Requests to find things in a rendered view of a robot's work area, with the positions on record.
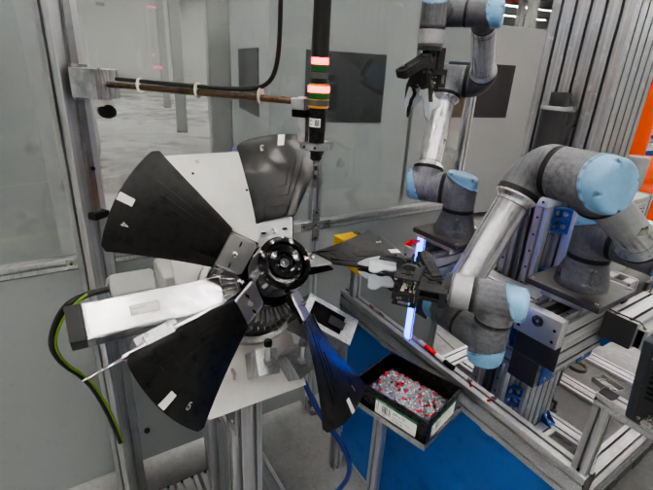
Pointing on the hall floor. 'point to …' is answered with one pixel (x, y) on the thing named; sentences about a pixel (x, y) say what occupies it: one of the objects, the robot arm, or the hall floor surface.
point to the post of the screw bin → (376, 455)
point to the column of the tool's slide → (88, 229)
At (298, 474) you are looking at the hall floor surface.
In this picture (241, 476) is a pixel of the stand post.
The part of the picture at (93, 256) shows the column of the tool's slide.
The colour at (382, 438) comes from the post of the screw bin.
